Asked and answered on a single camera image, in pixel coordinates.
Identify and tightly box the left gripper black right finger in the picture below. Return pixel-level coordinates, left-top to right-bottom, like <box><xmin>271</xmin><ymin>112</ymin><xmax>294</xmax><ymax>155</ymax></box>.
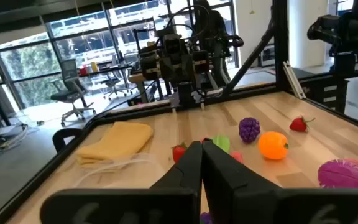
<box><xmin>201</xmin><ymin>141</ymin><xmax>358</xmax><ymax>224</ymax></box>

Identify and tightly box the white floor cable bundle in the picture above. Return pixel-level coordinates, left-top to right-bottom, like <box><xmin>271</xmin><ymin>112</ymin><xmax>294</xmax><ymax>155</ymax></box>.
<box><xmin>0</xmin><ymin>123</ymin><xmax>30</xmax><ymax>152</ymax></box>

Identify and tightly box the grey mesh office chair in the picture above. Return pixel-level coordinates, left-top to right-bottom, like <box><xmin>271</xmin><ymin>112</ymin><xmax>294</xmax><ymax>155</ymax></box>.
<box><xmin>50</xmin><ymin>58</ymin><xmax>97</xmax><ymax>128</ymax></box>

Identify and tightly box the folded yellow cloth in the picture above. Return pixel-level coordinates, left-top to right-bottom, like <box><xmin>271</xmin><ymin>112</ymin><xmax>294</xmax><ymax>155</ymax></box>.
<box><xmin>75</xmin><ymin>121</ymin><xmax>154</xmax><ymax>166</ymax></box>

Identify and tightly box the white box appliance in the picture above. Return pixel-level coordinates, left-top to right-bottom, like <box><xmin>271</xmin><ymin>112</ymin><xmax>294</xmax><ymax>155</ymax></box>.
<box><xmin>257</xmin><ymin>43</ymin><xmax>276</xmax><ymax>68</ymax></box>

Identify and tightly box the red strawberry toy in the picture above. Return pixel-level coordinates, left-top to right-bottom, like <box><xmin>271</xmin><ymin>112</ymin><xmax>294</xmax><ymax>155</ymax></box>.
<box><xmin>171</xmin><ymin>142</ymin><xmax>188</xmax><ymax>164</ymax></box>
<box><xmin>289</xmin><ymin>116</ymin><xmax>316</xmax><ymax>133</ymax></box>

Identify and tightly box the black drawer cabinet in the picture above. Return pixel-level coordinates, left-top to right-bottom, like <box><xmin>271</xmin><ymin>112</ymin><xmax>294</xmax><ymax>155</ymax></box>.
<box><xmin>292</xmin><ymin>67</ymin><xmax>358</xmax><ymax>114</ymax></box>

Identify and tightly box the black aluminium table frame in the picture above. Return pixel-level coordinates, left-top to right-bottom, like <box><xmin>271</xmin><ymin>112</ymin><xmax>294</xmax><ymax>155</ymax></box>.
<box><xmin>0</xmin><ymin>0</ymin><xmax>358</xmax><ymax>224</ymax></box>

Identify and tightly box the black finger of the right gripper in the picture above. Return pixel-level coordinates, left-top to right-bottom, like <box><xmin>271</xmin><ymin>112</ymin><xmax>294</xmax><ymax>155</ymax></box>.
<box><xmin>195</xmin><ymin>90</ymin><xmax>207</xmax><ymax>110</ymax></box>
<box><xmin>168</xmin><ymin>92</ymin><xmax>180</xmax><ymax>113</ymax></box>

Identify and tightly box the green leafy vegetable toy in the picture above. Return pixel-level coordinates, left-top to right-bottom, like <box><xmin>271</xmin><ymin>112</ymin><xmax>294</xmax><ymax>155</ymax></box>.
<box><xmin>211</xmin><ymin>134</ymin><xmax>231</xmax><ymax>153</ymax></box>

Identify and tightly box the magenta red cabbage toy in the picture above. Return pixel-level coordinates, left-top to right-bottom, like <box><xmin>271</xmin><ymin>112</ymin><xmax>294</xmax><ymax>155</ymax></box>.
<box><xmin>318</xmin><ymin>159</ymin><xmax>358</xmax><ymax>189</ymax></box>

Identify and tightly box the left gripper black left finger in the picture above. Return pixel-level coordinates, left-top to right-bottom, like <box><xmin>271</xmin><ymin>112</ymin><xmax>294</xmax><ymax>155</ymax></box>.
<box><xmin>40</xmin><ymin>141</ymin><xmax>203</xmax><ymax>224</ymax></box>

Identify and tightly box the clear plastic tupperware container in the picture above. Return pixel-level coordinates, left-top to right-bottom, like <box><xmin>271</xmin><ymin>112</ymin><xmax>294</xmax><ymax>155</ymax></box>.
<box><xmin>71</xmin><ymin>151</ymin><xmax>180</xmax><ymax>190</ymax></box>

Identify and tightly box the black chair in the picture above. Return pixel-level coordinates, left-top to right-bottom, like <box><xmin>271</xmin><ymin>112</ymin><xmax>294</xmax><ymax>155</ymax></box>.
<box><xmin>52</xmin><ymin>127</ymin><xmax>83</xmax><ymax>154</ymax></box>

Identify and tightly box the dark office desk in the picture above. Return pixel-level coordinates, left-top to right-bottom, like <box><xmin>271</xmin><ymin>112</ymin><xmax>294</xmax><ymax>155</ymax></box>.
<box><xmin>76</xmin><ymin>62</ymin><xmax>136</xmax><ymax>78</ymax></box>

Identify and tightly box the light wooden desk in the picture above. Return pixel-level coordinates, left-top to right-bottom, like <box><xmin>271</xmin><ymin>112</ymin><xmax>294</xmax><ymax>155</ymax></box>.
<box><xmin>127</xmin><ymin>72</ymin><xmax>150</xmax><ymax>104</ymax></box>

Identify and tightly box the dark office chair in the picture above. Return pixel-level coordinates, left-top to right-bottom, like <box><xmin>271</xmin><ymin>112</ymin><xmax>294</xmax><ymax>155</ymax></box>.
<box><xmin>101</xmin><ymin>52</ymin><xmax>132</xmax><ymax>101</ymax></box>

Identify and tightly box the orange fruit toy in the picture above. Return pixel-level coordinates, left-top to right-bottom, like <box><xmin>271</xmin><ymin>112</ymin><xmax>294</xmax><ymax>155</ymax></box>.
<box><xmin>257</xmin><ymin>131</ymin><xmax>290</xmax><ymax>161</ymax></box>

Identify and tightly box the purple grape cluster toy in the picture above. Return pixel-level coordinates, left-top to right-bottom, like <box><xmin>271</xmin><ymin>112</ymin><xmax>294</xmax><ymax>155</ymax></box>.
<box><xmin>238</xmin><ymin>117</ymin><xmax>261</xmax><ymax>144</ymax></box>

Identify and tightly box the silver aluminium profile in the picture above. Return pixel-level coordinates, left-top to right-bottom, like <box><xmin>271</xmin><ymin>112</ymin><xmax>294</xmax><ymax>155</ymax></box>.
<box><xmin>283</xmin><ymin>61</ymin><xmax>306</xmax><ymax>100</ymax></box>

